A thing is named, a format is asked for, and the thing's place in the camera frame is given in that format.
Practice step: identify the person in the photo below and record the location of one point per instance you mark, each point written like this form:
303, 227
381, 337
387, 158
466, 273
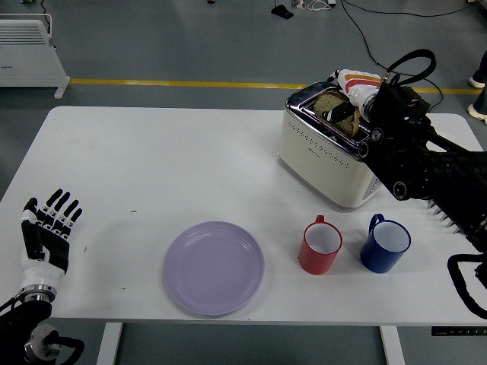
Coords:
480, 110

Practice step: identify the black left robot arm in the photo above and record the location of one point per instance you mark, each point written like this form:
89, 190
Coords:
19, 323

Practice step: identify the red mug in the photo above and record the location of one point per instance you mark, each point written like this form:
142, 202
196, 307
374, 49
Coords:
316, 262

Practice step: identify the white paper sheet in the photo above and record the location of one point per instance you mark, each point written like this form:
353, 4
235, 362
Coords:
443, 133

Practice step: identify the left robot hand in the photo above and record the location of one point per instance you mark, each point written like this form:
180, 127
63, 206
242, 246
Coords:
45, 273

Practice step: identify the white panel heater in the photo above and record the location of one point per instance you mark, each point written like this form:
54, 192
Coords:
26, 64

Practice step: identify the black table control panel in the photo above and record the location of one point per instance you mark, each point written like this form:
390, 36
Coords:
456, 331

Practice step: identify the bread slice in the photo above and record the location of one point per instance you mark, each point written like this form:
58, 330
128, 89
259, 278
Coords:
329, 100

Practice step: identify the metal toast rack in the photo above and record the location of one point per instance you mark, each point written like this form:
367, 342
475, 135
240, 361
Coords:
441, 216

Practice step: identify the purple plate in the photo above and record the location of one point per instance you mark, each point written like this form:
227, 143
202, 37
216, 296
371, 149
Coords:
213, 270

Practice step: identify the blue mug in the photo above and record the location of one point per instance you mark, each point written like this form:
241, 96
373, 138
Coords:
376, 260

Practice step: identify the black floor device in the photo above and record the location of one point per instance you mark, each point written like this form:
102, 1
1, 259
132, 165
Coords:
282, 11

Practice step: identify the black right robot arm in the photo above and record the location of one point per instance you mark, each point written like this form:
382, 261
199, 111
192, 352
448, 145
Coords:
403, 152

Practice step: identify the cream and chrome toaster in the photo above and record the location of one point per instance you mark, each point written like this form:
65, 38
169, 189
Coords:
323, 167

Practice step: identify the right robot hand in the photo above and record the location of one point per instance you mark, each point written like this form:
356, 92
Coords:
357, 81

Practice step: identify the white table leg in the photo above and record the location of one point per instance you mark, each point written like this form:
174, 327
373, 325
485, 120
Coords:
108, 346
392, 346

